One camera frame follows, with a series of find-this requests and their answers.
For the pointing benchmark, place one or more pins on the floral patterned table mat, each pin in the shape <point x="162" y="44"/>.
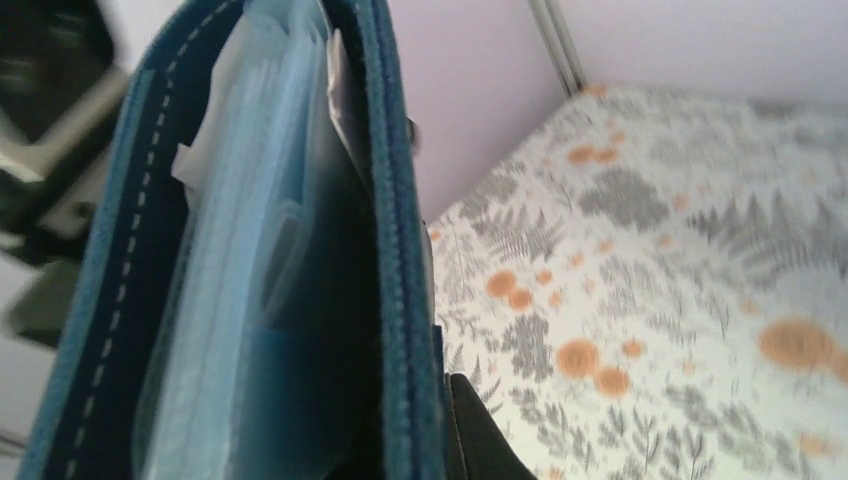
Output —
<point x="654" y="286"/>

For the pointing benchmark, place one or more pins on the blue leather card holder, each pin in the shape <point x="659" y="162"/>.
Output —
<point x="254" y="298"/>

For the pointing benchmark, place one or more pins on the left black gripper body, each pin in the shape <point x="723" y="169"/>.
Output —
<point x="61" y="92"/>

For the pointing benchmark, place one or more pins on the aluminium rail frame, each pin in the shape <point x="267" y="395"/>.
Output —
<point x="551" y="23"/>

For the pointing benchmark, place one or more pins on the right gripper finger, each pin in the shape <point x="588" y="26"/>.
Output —
<point x="476" y="448"/>

